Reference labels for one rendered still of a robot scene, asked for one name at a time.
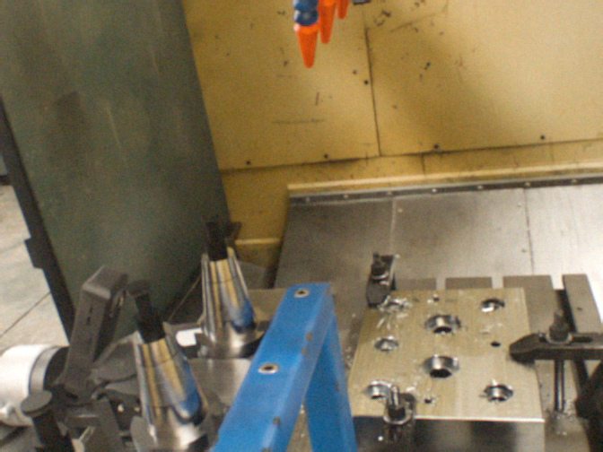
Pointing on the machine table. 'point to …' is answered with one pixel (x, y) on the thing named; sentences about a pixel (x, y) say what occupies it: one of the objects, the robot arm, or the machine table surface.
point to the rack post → (329, 399)
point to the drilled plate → (470, 399)
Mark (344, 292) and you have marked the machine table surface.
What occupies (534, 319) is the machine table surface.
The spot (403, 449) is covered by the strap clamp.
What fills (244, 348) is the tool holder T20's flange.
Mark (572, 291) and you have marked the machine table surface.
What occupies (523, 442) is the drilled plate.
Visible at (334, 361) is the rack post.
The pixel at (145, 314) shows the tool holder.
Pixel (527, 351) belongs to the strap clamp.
